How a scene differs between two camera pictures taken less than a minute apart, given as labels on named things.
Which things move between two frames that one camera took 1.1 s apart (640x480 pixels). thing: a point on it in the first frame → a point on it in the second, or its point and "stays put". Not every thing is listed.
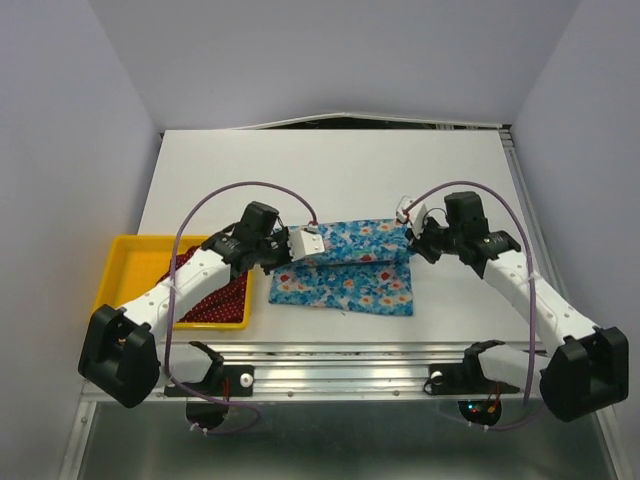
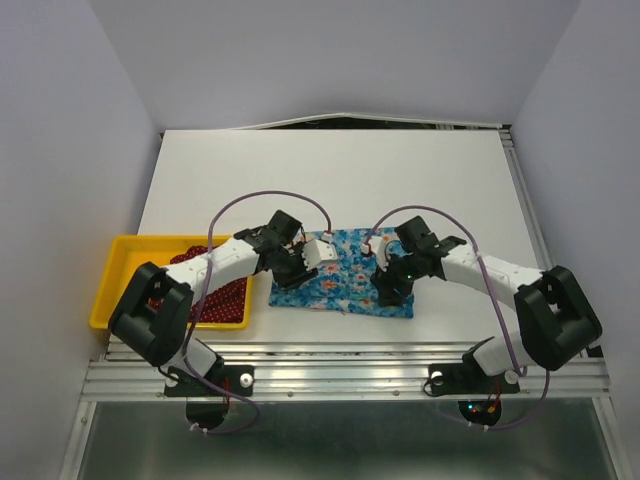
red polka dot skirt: x=226 y=304 stays put
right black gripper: x=418 y=244 → x=386 y=295
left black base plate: x=226 y=381 stays put
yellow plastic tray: x=136 y=266 stays put
